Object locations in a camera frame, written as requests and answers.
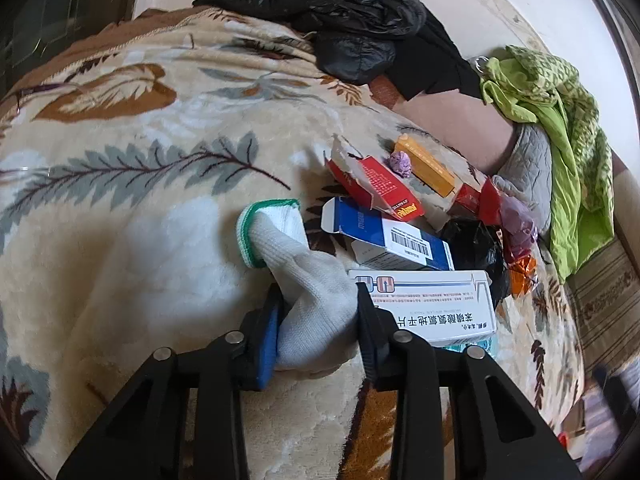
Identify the green patterned quilt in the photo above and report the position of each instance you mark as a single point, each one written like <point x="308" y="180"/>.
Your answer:
<point x="532" y="87"/>

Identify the orange foil wrapper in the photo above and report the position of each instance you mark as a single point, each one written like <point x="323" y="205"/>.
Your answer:
<point x="523" y="275"/>

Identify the black plastic bag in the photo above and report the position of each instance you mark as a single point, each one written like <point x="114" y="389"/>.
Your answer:
<point x="475" y="246"/>

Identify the blue white medicine box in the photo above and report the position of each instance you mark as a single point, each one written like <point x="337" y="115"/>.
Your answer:
<point x="381" y="243"/>

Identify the purple plastic wrapper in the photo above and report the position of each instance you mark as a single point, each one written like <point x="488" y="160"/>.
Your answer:
<point x="519" y="228"/>

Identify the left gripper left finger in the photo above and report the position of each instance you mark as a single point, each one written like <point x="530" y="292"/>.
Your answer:
<point x="179" y="415"/>

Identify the floral fleece blanket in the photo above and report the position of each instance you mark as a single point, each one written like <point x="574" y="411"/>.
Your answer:
<point x="125" y="162"/>

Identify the black cloth garment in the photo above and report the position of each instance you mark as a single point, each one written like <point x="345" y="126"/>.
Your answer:
<point x="429" y="62"/>

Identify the torn red white box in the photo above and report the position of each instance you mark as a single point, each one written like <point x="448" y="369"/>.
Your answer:
<point x="370" y="183"/>

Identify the orange yellow box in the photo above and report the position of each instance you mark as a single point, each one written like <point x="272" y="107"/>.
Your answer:
<point x="425" y="166"/>

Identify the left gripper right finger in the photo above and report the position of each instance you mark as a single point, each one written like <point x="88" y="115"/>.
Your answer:
<point x="498" y="434"/>

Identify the red cigarette pack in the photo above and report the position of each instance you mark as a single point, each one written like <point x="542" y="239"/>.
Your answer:
<point x="483" y="205"/>

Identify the purple foil ball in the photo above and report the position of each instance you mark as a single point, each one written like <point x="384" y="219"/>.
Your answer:
<point x="400" y="164"/>

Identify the black puffer jacket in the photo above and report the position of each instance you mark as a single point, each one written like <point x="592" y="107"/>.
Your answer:
<point x="353" y="40"/>

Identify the grey quilted pillow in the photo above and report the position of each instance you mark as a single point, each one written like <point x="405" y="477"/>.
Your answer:
<point x="527" y="174"/>

